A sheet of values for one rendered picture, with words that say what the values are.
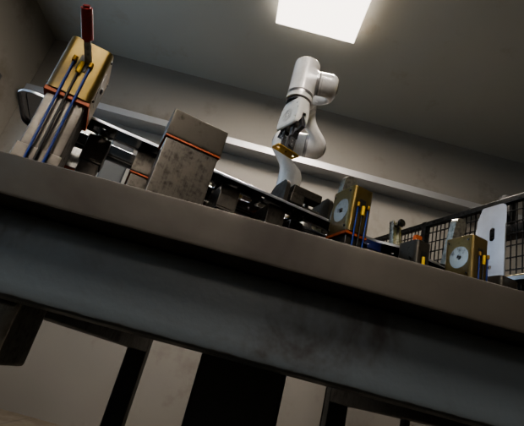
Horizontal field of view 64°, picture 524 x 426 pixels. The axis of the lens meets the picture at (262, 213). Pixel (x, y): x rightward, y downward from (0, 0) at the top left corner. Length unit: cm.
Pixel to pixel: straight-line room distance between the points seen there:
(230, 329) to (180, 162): 51
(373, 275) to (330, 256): 4
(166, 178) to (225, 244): 48
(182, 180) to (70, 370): 281
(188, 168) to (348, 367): 56
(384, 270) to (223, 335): 16
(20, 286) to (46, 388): 315
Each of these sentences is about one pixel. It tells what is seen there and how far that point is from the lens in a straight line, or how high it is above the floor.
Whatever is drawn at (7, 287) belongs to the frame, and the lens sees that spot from 45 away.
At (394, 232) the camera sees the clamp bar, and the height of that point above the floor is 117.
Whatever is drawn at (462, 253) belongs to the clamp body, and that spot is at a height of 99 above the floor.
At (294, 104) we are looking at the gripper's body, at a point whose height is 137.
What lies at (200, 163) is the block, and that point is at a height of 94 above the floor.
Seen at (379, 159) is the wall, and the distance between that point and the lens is 412.
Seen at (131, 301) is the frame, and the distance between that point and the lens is 42.
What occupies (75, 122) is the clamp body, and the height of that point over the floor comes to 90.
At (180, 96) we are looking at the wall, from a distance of 421.
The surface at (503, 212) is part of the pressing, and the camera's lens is 167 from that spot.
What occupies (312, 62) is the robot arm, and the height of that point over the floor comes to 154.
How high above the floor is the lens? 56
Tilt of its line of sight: 22 degrees up
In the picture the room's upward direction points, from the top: 15 degrees clockwise
